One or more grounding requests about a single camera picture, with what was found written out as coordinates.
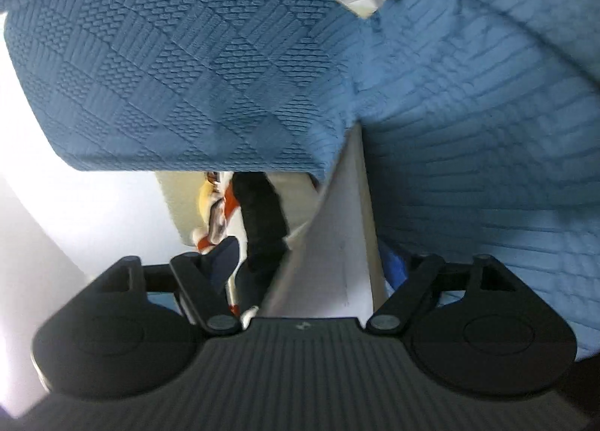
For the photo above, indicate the beige cushion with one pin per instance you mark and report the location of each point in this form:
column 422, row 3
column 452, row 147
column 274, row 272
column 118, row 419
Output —
column 180, row 206

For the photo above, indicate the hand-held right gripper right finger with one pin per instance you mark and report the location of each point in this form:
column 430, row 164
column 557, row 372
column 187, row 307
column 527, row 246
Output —
column 396, row 271

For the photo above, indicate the blue textured seat cushion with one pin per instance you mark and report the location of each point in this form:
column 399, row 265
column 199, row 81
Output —
column 468, row 131
column 164, row 61

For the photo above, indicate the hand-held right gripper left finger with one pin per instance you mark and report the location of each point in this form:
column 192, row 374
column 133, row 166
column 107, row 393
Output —
column 225, row 262

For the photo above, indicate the yellow plush toy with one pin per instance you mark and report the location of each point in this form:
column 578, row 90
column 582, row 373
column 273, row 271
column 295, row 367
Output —
column 205, row 199

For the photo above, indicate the red black white striped sweater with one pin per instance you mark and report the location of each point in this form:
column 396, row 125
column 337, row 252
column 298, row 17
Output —
column 218, row 220

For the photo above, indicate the purple book with gold border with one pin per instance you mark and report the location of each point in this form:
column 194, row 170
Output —
column 323, row 248

